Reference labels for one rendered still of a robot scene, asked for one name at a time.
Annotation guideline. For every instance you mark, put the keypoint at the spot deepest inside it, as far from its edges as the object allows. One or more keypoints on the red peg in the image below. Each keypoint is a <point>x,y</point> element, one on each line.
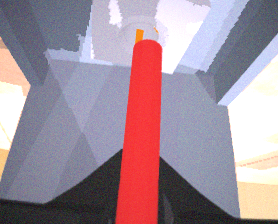
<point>138,189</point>

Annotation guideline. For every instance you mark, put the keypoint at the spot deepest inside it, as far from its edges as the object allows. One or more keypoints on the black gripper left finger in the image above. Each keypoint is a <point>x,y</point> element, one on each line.
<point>92,201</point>

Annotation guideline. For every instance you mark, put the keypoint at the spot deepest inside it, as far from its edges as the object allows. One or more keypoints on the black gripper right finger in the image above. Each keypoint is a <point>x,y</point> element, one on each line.
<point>180,203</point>

